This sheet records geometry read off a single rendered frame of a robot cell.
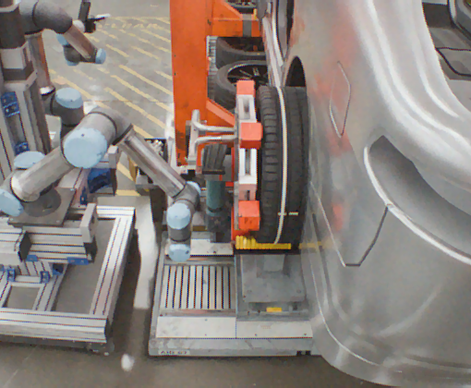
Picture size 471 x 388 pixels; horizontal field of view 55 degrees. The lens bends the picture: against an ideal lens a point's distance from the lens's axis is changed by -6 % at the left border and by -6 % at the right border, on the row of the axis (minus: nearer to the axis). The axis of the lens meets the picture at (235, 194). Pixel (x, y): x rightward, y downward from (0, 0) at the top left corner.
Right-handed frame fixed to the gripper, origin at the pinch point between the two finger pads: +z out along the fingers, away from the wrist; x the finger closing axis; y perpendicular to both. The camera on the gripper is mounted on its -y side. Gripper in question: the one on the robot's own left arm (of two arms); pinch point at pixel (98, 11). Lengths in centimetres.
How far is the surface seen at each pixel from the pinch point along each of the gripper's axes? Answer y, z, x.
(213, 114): 31, -20, 75
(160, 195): 96, -18, 50
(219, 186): 45, -54, 91
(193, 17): -18, -25, 60
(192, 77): 11, -25, 63
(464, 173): -52, -146, 149
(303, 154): 1, -77, 122
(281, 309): 89, -77, 135
